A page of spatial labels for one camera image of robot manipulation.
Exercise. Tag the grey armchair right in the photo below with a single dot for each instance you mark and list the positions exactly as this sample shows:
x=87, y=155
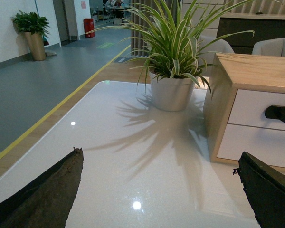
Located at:
x=271, y=47

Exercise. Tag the grey armchair left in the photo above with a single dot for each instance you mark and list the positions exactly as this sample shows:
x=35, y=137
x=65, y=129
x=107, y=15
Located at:
x=209, y=51

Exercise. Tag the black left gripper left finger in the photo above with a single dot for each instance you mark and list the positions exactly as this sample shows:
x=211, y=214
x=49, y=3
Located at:
x=47, y=200

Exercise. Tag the green striped spider plant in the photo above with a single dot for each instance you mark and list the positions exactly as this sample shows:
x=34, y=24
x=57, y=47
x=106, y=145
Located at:
x=172, y=42

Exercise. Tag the wooden slat partition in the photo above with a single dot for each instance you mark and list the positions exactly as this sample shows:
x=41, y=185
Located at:
x=137, y=45

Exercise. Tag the tall gold floor planter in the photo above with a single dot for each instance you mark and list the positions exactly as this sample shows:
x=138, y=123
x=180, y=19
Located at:
x=36, y=45

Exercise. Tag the white drawer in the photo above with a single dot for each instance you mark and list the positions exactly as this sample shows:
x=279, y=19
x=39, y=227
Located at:
x=249, y=109
x=267, y=145

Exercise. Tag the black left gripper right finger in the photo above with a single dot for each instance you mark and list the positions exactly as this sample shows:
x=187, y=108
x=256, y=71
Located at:
x=265, y=190

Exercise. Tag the wooden drawer cabinet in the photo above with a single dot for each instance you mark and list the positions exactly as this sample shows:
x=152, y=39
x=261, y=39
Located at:
x=230, y=73

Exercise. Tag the black drawer handle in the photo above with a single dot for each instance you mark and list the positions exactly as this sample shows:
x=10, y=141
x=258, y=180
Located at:
x=275, y=112

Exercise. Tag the dark reception counter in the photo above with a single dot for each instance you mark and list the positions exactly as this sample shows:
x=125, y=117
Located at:
x=249, y=29

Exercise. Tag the white plant pot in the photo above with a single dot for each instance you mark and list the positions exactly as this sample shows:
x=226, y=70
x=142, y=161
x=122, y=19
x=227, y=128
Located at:
x=171, y=94

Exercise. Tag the green leafy floor plant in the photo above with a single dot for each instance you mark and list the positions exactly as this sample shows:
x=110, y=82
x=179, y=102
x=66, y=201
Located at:
x=30, y=22

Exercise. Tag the grey armchair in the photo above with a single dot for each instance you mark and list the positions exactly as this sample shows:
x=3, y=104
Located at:
x=209, y=51
x=271, y=47

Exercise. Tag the red fire extinguisher box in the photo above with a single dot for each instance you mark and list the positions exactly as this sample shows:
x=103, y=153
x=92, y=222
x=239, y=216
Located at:
x=89, y=27

